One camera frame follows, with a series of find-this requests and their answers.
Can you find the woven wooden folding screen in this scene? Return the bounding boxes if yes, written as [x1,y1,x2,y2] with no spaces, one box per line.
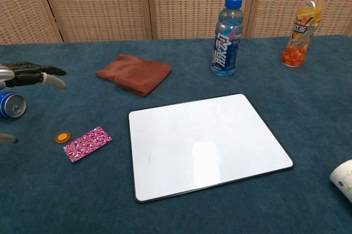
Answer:
[0,0,352,45]

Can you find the brown folded towel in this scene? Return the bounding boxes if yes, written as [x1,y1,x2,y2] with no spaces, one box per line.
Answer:
[95,54,173,98]

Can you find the blue and white can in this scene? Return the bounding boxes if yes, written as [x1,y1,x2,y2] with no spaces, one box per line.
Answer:
[0,91,27,120]

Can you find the white board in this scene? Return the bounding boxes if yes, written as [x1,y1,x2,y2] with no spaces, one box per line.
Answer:
[128,93,294,204]

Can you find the teal felt table cover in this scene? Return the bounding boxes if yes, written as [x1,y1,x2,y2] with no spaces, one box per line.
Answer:
[0,34,352,234]

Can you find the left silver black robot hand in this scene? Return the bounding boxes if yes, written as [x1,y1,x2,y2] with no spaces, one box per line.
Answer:
[0,62,68,145]

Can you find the blue capped drink bottle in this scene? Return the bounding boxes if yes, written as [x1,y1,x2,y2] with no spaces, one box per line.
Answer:
[211,0,244,77]

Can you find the orange round chip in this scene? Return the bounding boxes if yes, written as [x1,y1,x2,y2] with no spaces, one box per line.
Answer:
[56,132,72,144]

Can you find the yellow capped orange tea bottle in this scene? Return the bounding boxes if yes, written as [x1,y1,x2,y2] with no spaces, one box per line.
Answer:
[280,0,327,68]

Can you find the pink patterned packet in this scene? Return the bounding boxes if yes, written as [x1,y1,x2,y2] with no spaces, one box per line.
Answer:
[62,125,113,163]

